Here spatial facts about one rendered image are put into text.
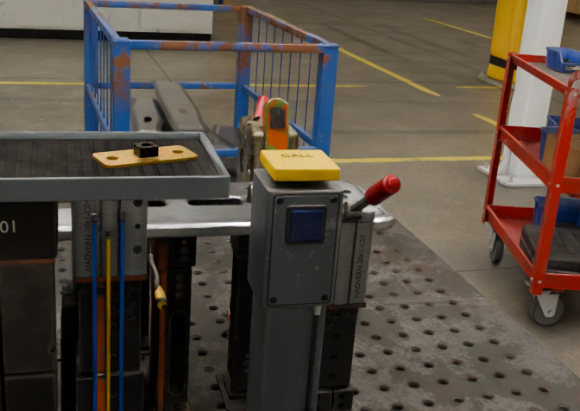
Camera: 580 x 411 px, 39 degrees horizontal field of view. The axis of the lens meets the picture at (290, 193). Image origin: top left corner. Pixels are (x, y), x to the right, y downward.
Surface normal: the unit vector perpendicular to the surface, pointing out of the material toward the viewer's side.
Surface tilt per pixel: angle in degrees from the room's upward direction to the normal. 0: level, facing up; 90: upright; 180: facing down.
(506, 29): 90
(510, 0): 90
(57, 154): 0
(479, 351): 0
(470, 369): 0
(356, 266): 90
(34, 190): 90
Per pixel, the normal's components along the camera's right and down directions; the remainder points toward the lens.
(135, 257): 0.25, 0.32
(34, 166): 0.07, -0.95
